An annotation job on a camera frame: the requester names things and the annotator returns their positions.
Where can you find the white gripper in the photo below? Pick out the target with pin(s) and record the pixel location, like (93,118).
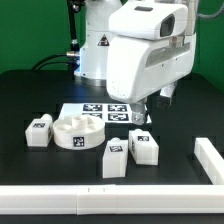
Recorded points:
(137,68)

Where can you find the white round stool seat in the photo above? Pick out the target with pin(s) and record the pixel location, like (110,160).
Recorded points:
(79,132)

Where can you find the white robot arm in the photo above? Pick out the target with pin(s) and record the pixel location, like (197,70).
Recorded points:
(93,55)

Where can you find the white sheet with markers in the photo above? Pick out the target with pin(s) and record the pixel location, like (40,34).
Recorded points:
(109,113)

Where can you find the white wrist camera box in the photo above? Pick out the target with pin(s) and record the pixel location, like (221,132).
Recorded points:
(146,20)

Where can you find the white front rail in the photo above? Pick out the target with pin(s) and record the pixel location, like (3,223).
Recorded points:
(111,199)

